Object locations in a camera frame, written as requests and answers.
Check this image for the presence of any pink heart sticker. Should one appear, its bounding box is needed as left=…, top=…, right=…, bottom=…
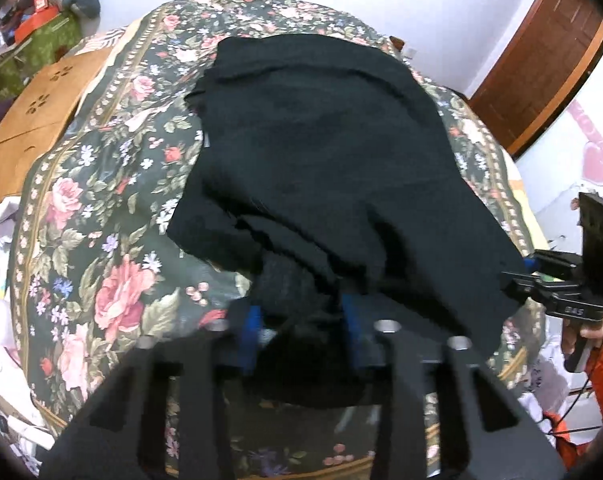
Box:
left=568, top=99, right=603, bottom=187

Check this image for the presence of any green patterned bag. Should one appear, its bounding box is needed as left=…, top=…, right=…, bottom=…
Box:
left=0, top=14, right=83, bottom=104

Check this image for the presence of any black elephant print t-shirt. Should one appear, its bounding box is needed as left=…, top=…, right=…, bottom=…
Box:
left=165, top=32, right=533, bottom=409

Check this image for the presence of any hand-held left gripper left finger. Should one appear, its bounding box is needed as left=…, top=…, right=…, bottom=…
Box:
left=41, top=305, right=263, bottom=480

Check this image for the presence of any brown wooden door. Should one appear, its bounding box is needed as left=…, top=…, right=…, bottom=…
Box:
left=468, top=0, right=603, bottom=159

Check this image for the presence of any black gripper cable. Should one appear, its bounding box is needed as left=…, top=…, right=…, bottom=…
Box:
left=549, top=350, right=603, bottom=438

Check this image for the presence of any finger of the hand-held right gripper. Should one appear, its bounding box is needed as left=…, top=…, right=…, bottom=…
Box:
left=525, top=251, right=585, bottom=275
left=500, top=270, right=552, bottom=303

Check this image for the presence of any floral blanket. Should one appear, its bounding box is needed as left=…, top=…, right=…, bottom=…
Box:
left=8, top=0, right=549, bottom=480

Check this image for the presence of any white wardrobe panel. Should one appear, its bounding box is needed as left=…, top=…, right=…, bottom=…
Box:
left=513, top=35, right=603, bottom=266

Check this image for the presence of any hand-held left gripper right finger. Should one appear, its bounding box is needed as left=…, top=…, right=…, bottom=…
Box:
left=341, top=295, right=567, bottom=480

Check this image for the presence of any person's right hand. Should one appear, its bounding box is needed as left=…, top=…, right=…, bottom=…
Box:
left=560, top=314, right=603, bottom=358

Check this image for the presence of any orange box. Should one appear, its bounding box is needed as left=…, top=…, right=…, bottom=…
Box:
left=15, top=6, right=63, bottom=42

